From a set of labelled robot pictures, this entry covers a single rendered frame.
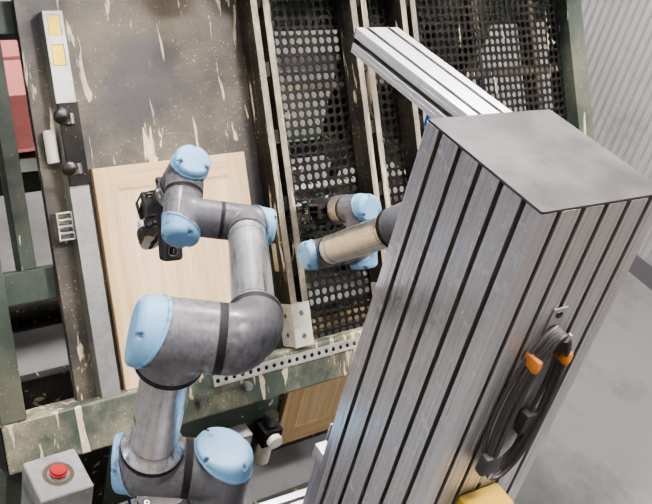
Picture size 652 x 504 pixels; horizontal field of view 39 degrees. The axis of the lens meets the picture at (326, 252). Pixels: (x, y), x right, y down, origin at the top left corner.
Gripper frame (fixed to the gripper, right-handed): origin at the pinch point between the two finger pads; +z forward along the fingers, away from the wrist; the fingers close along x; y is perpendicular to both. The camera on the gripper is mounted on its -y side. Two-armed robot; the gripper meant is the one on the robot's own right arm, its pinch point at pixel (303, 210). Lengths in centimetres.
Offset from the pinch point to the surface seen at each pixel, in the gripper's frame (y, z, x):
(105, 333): 64, -2, 22
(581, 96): -122, -1, -24
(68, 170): 71, -14, -19
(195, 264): 35.8, 0.3, 9.6
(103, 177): 58, 0, -16
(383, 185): -26.4, -4.5, -3.8
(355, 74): -22.4, -2.8, -37.1
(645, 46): -289, 91, -52
